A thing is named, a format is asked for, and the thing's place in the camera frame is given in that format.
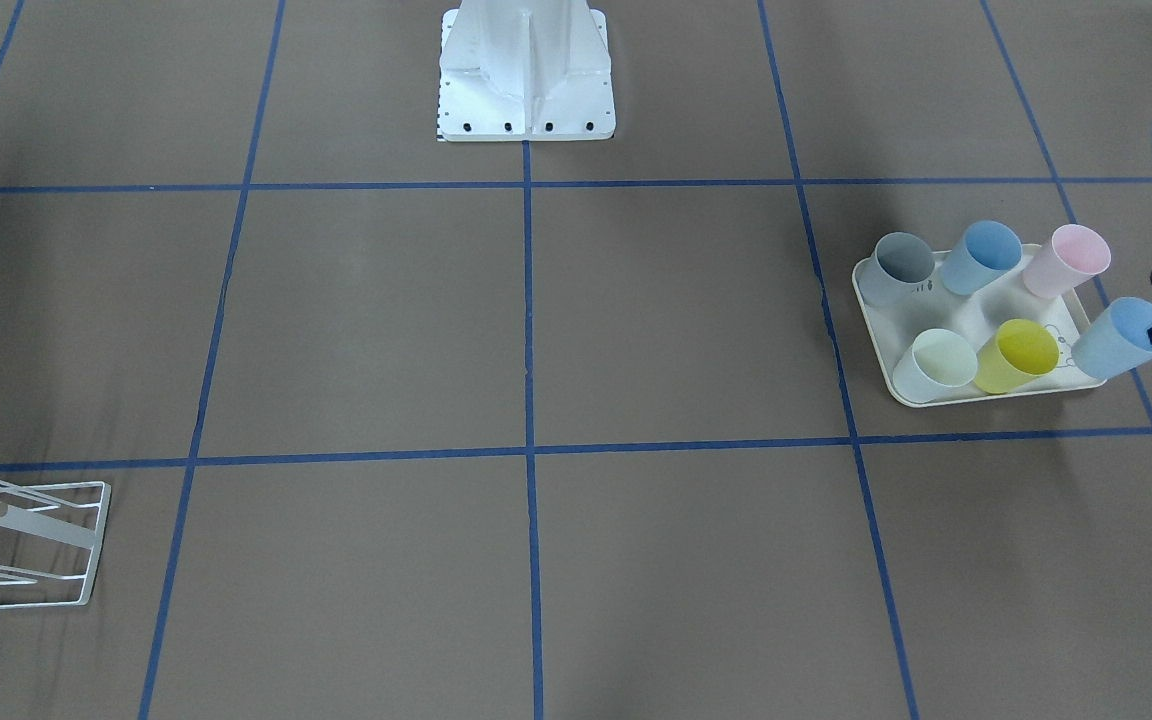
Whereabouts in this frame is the light blue cup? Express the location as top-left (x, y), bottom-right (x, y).
top-left (1071, 297), bottom-right (1152, 381)

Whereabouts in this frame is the yellow cup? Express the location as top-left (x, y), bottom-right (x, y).
top-left (973, 319), bottom-right (1060, 395)

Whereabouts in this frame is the white cup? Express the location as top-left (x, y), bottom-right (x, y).
top-left (890, 328), bottom-right (979, 404)

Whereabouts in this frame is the pink cup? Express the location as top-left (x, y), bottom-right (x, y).
top-left (1021, 223), bottom-right (1112, 300)

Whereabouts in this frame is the grey cup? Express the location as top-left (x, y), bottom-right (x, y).
top-left (856, 232), bottom-right (934, 306)

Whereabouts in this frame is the cream serving tray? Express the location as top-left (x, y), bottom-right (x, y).
top-left (851, 243), bottom-right (1106, 407)

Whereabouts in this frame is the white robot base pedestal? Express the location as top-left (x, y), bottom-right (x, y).
top-left (435, 1), bottom-right (617, 143)

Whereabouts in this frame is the white wire cup rack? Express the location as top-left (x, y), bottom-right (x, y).
top-left (0, 479), bottom-right (113, 611)

